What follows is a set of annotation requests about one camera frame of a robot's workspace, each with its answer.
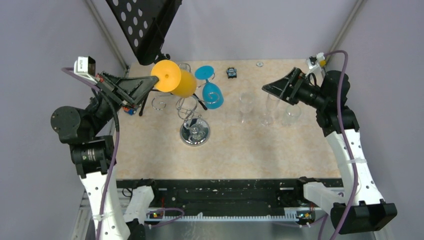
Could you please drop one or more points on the blue wine glass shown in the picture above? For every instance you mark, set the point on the blue wine glass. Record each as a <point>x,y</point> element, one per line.
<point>211,93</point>

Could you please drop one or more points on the chrome wine glass rack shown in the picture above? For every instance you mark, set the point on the chrome wine glass rack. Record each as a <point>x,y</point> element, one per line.
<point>194,131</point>

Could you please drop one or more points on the clear wine glass front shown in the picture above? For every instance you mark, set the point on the clear wine glass front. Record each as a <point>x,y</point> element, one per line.
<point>271,105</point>

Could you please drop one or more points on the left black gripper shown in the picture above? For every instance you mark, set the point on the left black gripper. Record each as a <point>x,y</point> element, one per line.
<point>132,90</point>

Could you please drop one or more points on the clear patterned glass at back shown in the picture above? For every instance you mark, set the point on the clear patterned glass at back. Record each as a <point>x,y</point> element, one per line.
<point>185,66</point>

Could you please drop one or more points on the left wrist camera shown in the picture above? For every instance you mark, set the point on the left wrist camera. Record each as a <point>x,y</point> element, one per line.
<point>85,67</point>

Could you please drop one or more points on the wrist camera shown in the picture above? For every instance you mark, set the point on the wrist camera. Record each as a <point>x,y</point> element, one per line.
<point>316,64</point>
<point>85,67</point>

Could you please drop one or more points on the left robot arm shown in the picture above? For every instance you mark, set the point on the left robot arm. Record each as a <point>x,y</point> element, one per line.
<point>93,136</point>

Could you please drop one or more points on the black perforated music stand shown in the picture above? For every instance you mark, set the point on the black perforated music stand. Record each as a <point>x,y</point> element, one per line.
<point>145,24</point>

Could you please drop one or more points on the yellow wine glass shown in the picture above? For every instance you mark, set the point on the yellow wine glass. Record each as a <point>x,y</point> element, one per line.
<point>173,79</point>

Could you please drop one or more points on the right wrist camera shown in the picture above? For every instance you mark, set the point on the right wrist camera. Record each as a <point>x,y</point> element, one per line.
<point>316,64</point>

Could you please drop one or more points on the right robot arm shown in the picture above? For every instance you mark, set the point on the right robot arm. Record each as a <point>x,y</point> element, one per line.
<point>363,207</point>

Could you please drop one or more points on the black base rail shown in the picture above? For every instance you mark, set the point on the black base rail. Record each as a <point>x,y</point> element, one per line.
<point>225,197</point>

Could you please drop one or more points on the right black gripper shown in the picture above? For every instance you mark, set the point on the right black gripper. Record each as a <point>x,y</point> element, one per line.
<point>279,88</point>

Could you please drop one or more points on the clear smooth wine glass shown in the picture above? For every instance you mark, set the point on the clear smooth wine glass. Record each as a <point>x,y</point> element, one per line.
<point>246,105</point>

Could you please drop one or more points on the blue orange toy car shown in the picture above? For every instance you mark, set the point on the blue orange toy car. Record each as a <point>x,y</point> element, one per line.
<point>130,110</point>

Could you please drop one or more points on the small black blue toy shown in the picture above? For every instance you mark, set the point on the small black blue toy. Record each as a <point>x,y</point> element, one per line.
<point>231,72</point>

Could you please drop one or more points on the clear patterned short glass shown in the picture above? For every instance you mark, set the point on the clear patterned short glass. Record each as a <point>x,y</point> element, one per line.
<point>290,115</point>

